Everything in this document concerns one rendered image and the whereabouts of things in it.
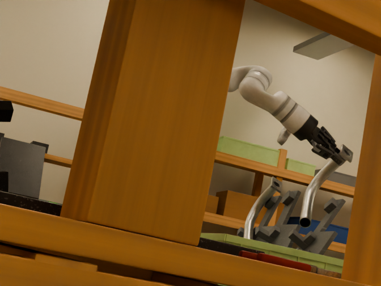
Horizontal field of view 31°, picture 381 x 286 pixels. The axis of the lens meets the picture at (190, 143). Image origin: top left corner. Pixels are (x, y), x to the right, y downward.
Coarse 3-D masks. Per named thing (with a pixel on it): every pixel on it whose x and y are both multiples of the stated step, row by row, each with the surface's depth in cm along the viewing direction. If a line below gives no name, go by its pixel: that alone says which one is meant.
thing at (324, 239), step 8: (336, 200) 197; (344, 200) 195; (328, 208) 195; (336, 208) 194; (328, 216) 195; (320, 224) 196; (328, 224) 193; (320, 232) 191; (328, 232) 186; (320, 240) 187; (328, 240) 182; (312, 248) 187; (320, 248) 182
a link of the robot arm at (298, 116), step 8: (296, 104) 192; (296, 112) 191; (304, 112) 192; (288, 120) 191; (296, 120) 190; (304, 120) 191; (288, 128) 193; (296, 128) 191; (280, 136) 194; (288, 136) 194; (280, 144) 194
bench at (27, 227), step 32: (0, 224) 68; (32, 224) 69; (64, 224) 71; (0, 256) 68; (32, 256) 70; (96, 256) 72; (128, 256) 74; (160, 256) 76; (192, 256) 78; (224, 256) 80
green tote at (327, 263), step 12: (216, 240) 174; (228, 240) 170; (240, 240) 171; (252, 240) 172; (264, 252) 173; (276, 252) 174; (288, 252) 174; (300, 252) 176; (312, 264) 177; (324, 264) 178; (336, 264) 178
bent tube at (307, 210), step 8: (344, 152) 193; (352, 152) 196; (328, 168) 196; (336, 168) 196; (320, 176) 197; (328, 176) 198; (312, 184) 196; (320, 184) 197; (312, 192) 194; (304, 200) 190; (312, 200) 190; (304, 208) 185; (312, 208) 187; (304, 216) 181; (304, 224) 183
